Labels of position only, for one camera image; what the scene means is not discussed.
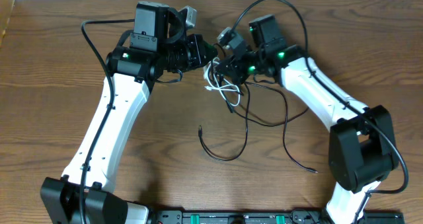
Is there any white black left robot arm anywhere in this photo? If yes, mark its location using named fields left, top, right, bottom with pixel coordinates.
left=40, top=1, right=217, bottom=223

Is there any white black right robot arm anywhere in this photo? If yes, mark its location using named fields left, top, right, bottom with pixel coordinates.
left=214, top=15, right=399, bottom=223

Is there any black mounting rail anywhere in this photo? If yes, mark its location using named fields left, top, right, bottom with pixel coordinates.
left=150, top=209, right=406, bottom=224

